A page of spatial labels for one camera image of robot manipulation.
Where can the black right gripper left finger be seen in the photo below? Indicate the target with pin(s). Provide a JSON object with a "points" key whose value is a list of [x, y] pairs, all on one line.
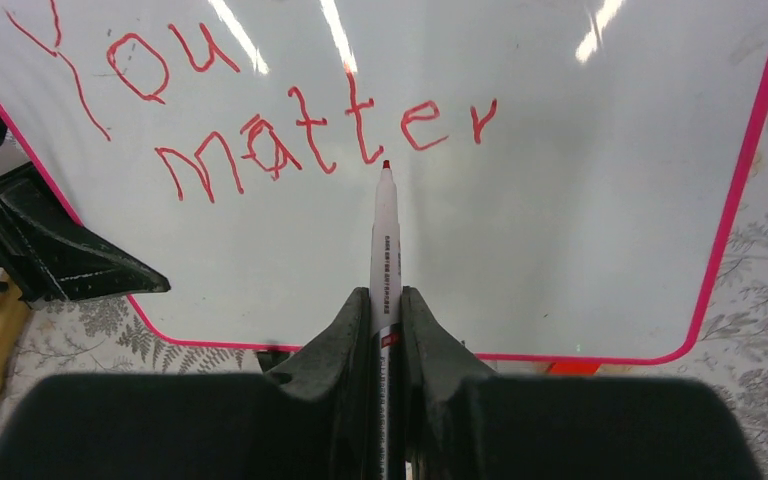
{"points": [[302, 419]]}

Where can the small orange red block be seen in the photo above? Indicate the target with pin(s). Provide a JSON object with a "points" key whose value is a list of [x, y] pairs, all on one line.
{"points": [[569, 368]]}

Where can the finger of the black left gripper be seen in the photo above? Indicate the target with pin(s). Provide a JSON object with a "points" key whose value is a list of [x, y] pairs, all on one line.
{"points": [[68, 262]]}

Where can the black whiteboard foot left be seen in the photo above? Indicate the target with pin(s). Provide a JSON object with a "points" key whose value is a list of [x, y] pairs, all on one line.
{"points": [[268, 359]]}

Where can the pink framed whiteboard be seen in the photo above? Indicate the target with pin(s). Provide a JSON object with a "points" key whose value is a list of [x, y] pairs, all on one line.
{"points": [[567, 171]]}

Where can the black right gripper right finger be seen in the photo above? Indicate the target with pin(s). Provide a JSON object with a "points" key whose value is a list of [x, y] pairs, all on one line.
{"points": [[471, 422]]}

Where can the red capped marker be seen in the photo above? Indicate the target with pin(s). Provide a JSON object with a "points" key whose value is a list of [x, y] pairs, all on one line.
{"points": [[386, 441]]}

